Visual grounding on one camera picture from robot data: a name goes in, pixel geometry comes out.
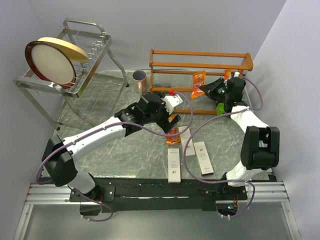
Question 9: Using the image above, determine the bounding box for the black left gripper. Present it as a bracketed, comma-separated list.
[144, 93, 181, 133]

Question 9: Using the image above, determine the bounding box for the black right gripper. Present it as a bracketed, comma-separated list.
[199, 77, 230, 102]

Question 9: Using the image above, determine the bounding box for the orange razor pack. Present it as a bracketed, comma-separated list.
[191, 70, 206, 100]
[224, 69, 237, 81]
[166, 126, 181, 146]

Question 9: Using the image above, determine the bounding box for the black green razor box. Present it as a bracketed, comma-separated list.
[216, 102, 226, 116]

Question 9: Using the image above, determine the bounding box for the orange wooden shelf rack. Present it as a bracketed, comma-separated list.
[149, 49, 254, 115]

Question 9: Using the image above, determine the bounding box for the steel dish rack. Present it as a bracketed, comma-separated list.
[13, 18, 129, 131]

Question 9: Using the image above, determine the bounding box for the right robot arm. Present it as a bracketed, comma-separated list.
[200, 72, 280, 199]

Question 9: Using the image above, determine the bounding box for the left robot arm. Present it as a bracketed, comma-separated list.
[42, 92, 183, 201]

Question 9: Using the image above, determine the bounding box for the white box middle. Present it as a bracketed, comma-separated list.
[178, 126, 196, 157]

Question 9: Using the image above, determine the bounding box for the white box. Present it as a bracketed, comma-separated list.
[167, 148, 181, 184]
[193, 141, 214, 176]
[178, 126, 196, 157]

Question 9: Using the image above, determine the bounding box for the white box left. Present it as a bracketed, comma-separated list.
[167, 148, 181, 184]

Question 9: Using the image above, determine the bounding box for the white box right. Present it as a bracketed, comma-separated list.
[193, 141, 214, 176]

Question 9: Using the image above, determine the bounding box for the pink mug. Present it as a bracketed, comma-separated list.
[132, 70, 148, 96]

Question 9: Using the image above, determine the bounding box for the tan wooden plate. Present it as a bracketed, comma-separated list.
[38, 37, 89, 63]

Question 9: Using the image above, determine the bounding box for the red rimmed white plate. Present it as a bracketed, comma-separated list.
[24, 41, 76, 89]

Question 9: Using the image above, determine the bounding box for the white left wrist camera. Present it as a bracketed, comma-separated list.
[163, 90, 183, 114]

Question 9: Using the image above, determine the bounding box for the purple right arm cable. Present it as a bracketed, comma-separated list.
[183, 74, 264, 219]

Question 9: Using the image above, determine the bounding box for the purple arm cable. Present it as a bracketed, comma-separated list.
[35, 90, 194, 222]
[183, 74, 264, 219]

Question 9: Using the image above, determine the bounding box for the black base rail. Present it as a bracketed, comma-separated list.
[69, 178, 248, 217]

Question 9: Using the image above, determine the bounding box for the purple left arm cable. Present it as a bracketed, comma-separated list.
[35, 90, 194, 222]

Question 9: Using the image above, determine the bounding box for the aluminium frame rail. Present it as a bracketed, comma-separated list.
[13, 184, 94, 240]

